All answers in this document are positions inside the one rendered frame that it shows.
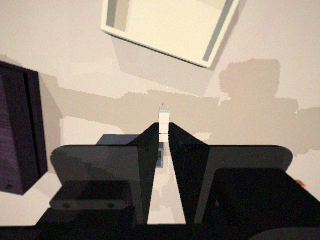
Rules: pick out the beige rectangular tray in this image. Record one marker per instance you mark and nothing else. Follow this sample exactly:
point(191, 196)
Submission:
point(188, 30)

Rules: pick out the white blade fuse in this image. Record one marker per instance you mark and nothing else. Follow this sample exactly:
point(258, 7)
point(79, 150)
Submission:
point(163, 123)

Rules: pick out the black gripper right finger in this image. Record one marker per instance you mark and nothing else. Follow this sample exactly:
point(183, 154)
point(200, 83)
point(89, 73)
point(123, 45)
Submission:
point(195, 163)

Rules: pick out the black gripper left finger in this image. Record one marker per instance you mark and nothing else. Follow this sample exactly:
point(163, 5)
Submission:
point(134, 162)

